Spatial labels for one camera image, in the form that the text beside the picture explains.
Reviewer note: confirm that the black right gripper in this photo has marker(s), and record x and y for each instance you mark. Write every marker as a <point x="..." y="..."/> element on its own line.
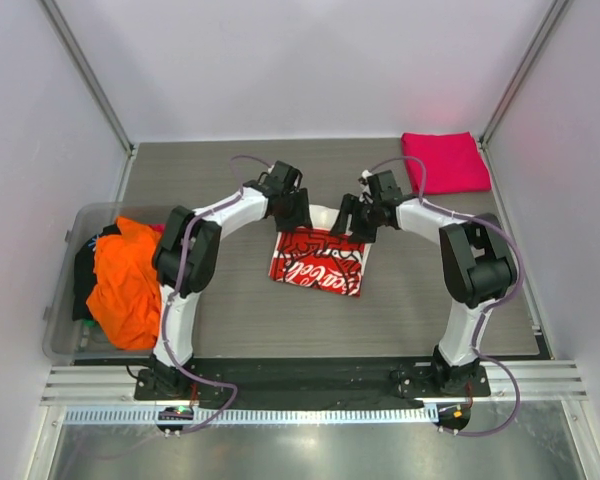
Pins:
<point x="346" y="210"/>

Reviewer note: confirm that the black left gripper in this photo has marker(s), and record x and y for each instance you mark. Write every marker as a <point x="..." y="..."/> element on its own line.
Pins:
<point x="301" y="212"/>

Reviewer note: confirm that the white t-shirt with red print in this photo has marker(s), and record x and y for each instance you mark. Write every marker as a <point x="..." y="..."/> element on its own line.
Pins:
<point x="313" y="258"/>

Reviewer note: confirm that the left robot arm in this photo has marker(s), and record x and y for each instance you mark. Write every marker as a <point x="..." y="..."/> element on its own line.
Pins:
<point x="185" y="262"/>

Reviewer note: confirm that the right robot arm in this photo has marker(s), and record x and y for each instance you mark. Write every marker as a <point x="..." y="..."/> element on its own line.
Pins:
<point x="477" y="259"/>

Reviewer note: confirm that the folded magenta t-shirt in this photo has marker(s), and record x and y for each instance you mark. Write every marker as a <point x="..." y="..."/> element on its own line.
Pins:
<point x="452" y="161"/>

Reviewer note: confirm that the magenta t-shirt in bin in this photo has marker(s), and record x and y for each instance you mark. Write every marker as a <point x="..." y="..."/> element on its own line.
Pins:
<point x="157" y="229"/>

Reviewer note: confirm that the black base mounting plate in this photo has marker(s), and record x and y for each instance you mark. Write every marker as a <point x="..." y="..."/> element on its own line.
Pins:
<point x="310" y="384"/>

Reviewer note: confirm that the orange t-shirt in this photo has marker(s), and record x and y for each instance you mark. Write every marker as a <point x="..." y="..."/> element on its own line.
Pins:
<point x="126" y="298"/>

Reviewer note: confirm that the clear plastic bin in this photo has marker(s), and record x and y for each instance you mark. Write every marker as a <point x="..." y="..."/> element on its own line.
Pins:
<point x="67" y="341"/>

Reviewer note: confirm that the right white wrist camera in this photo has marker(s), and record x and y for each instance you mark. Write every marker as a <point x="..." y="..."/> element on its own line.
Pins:
<point x="363" y="179"/>

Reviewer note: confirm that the white slotted cable duct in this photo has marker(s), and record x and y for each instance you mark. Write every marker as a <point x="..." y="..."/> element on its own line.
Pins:
<point x="163" y="416"/>

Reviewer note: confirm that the aluminium front rail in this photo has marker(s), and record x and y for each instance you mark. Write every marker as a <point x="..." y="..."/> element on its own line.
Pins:
<point x="538" y="380"/>

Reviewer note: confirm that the right aluminium frame post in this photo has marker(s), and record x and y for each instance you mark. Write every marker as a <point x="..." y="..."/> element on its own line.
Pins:
<point x="540" y="39"/>

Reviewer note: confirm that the aluminium frame post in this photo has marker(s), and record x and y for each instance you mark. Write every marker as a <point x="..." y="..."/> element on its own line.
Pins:
<point x="540" y="39"/>
<point x="86" y="72"/>

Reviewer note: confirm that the left aluminium frame post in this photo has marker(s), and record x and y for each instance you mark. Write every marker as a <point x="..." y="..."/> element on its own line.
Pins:
<point x="86" y="72"/>

